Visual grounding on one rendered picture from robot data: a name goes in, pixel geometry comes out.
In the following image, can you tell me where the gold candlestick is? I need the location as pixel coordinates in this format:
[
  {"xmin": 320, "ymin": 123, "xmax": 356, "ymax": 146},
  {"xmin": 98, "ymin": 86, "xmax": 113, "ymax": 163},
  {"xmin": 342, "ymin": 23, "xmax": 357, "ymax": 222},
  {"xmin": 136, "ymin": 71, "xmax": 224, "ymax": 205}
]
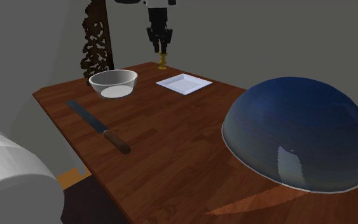
[{"xmin": 158, "ymin": 51, "xmax": 169, "ymax": 70}]

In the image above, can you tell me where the dark blue upturned bowl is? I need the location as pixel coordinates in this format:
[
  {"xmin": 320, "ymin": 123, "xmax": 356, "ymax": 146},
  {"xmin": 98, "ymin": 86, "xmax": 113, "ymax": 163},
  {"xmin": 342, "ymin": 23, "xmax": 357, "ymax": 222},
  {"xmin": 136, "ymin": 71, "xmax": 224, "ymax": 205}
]
[{"xmin": 221, "ymin": 76, "xmax": 358, "ymax": 195}]

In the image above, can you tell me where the clear glass bowl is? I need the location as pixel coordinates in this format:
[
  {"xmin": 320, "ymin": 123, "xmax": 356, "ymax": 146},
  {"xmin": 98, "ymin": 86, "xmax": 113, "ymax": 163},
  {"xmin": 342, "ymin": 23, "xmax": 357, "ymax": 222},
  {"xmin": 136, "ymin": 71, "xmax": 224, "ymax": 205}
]
[{"xmin": 88, "ymin": 69, "xmax": 139, "ymax": 100}]

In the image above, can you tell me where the knife with brown wooden handle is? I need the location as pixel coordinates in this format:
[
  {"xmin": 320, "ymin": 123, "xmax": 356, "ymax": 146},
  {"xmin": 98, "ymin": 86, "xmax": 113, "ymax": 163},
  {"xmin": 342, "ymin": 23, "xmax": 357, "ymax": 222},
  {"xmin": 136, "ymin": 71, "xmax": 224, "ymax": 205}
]
[{"xmin": 65, "ymin": 99, "xmax": 132, "ymax": 155}]

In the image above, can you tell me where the dark carved wooden screen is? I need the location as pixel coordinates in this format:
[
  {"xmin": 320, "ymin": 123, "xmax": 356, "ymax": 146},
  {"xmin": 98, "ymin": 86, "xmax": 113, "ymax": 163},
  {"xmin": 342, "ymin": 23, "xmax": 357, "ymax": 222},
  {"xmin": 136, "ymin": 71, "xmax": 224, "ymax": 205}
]
[{"xmin": 79, "ymin": 0, "xmax": 115, "ymax": 87}]

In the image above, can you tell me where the white square plate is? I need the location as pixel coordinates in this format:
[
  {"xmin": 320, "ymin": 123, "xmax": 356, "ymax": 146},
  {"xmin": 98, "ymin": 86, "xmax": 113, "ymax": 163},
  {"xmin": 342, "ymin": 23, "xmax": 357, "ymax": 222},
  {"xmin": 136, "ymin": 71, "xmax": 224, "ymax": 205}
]
[{"xmin": 155, "ymin": 73, "xmax": 213, "ymax": 96}]

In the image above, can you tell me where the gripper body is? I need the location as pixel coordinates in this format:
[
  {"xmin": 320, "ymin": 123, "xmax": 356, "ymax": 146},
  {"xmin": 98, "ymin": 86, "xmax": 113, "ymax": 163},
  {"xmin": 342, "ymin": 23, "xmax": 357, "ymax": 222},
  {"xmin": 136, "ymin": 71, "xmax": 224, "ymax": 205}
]
[{"xmin": 148, "ymin": 7, "xmax": 169, "ymax": 31}]

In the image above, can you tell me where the brown wooden table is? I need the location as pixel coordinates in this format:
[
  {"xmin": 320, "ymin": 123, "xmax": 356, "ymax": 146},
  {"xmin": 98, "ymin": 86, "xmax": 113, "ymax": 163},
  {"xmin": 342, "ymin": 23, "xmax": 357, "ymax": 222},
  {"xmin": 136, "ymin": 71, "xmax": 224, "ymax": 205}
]
[{"xmin": 32, "ymin": 61, "xmax": 358, "ymax": 224}]

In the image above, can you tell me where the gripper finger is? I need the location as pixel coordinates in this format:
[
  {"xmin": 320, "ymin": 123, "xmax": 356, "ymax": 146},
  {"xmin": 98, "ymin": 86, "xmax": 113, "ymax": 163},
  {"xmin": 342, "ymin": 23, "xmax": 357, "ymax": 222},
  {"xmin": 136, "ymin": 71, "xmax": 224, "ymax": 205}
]
[
  {"xmin": 160, "ymin": 28, "xmax": 174, "ymax": 55},
  {"xmin": 146, "ymin": 27, "xmax": 161, "ymax": 53}
]

